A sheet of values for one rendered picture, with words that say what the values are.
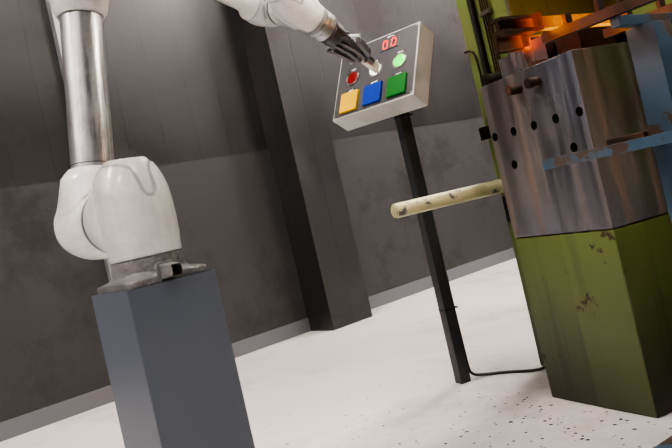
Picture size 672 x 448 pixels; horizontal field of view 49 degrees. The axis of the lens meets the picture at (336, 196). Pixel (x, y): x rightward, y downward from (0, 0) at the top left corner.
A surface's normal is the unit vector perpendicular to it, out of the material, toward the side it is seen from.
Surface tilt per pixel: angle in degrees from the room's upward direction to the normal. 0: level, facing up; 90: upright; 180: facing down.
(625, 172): 90
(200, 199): 90
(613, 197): 90
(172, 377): 90
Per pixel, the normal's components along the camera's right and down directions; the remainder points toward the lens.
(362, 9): 0.62, -0.15
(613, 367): -0.89, 0.19
